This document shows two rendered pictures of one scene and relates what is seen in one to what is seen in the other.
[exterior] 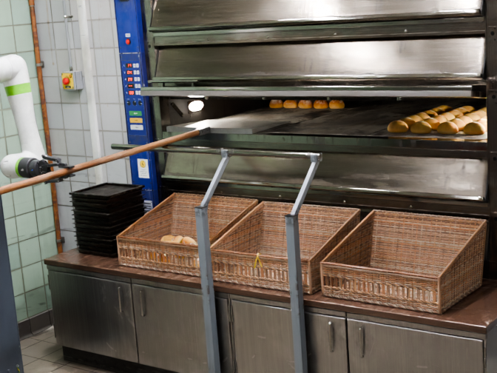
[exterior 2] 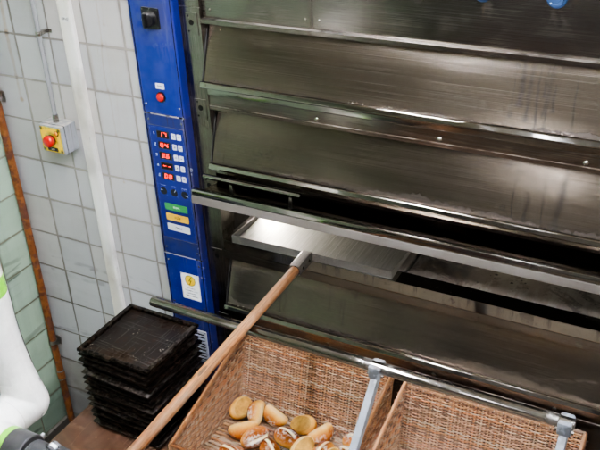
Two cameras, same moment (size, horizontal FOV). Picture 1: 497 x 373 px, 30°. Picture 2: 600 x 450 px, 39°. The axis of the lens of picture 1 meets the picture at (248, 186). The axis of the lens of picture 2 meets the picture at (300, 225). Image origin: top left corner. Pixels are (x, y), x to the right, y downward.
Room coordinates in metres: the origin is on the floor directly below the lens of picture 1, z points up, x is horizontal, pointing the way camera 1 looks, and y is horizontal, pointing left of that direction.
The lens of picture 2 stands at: (2.51, 0.47, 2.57)
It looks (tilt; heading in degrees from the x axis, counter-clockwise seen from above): 30 degrees down; 353
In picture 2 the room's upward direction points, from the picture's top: 3 degrees counter-clockwise
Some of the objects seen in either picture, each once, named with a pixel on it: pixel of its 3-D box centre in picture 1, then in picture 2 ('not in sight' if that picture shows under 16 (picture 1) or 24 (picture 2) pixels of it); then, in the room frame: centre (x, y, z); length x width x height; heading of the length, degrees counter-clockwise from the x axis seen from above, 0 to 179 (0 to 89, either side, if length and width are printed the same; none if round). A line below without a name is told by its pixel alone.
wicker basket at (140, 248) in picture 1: (188, 232); (284, 425); (4.51, 0.31, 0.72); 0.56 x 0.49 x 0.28; 54
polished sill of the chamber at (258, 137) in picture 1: (308, 139); (497, 305); (4.39, -0.30, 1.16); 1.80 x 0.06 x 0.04; 54
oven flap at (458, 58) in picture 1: (301, 60); (504, 190); (4.37, -0.29, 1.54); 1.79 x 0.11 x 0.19; 54
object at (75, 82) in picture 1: (72, 80); (58, 136); (5.23, 0.94, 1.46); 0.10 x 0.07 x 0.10; 54
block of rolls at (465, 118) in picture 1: (458, 118); not in sight; (4.38, -1.02, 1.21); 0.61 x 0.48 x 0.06; 144
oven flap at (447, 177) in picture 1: (308, 169); (492, 350); (4.37, -0.29, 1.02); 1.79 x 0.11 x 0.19; 54
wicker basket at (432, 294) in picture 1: (404, 257); not in sight; (3.79, -0.64, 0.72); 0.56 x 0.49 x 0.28; 52
